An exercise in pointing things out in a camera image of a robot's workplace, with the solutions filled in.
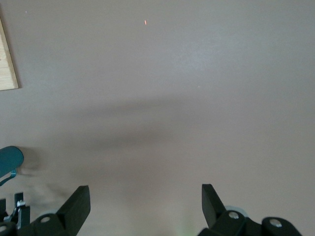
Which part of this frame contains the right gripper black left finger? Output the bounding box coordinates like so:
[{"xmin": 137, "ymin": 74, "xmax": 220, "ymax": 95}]
[{"xmin": 18, "ymin": 185, "xmax": 91, "ymax": 236}]

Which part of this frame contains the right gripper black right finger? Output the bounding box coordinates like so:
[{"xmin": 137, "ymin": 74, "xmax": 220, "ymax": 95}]
[{"xmin": 196, "ymin": 183, "xmax": 263, "ymax": 236}]

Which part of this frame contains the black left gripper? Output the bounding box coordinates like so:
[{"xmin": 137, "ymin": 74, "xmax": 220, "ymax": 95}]
[{"xmin": 0, "ymin": 192, "xmax": 31, "ymax": 230}]

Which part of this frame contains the dark teal ribbed cup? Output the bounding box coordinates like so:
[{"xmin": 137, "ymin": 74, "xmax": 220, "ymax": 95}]
[{"xmin": 0, "ymin": 146, "xmax": 25, "ymax": 187}]

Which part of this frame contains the bamboo cutting board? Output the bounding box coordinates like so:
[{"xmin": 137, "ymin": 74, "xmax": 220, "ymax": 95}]
[{"xmin": 0, "ymin": 7, "xmax": 20, "ymax": 91}]

